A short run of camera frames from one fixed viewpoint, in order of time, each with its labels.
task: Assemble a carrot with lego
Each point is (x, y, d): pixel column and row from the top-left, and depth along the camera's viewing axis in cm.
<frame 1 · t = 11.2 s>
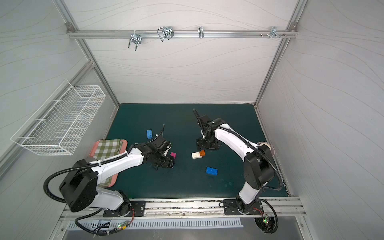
left hand: (170, 164, 84), fingers open
right hand: (204, 149, 84), fingers open
green checkered cloth: (105, 148, 97), on the table
light blue long lego brick: (149, 134, 103), point 2 cm above the table
white long lego brick: (196, 155, 92), point 3 cm above the table
orange small lego brick: (202, 153, 92), point 4 cm above the table
dark blue long lego brick: (211, 171, 87), point 2 cm above the table

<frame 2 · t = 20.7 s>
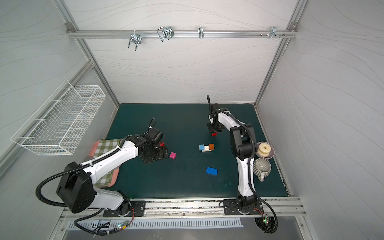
left hand: (161, 158, 82), fingers open
right hand: (214, 129, 101), fingers open
white long lego brick: (206, 148, 95), point 3 cm above the table
orange small lego brick: (211, 146, 95), point 4 cm above the table
light blue small lego brick: (201, 147, 95), point 4 cm above the table
grey ribbed mug: (261, 168, 88), point 2 cm above the table
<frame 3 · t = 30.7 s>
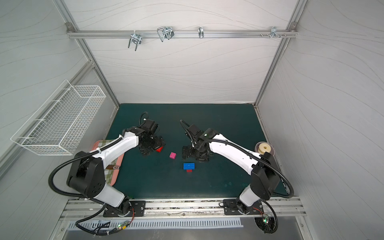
left hand: (159, 148, 88), fingers open
right hand: (189, 158, 78), fingers open
dark blue long lego brick: (189, 166, 85), point 6 cm above the table
small red lego cube: (189, 170, 86), point 3 cm above the table
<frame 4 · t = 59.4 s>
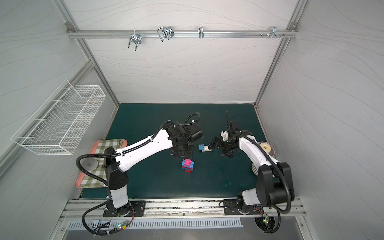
left hand: (187, 157, 73), fingers open
right hand: (215, 149, 85), fingers open
magenta small lego brick: (187, 162, 80), point 12 cm above the table
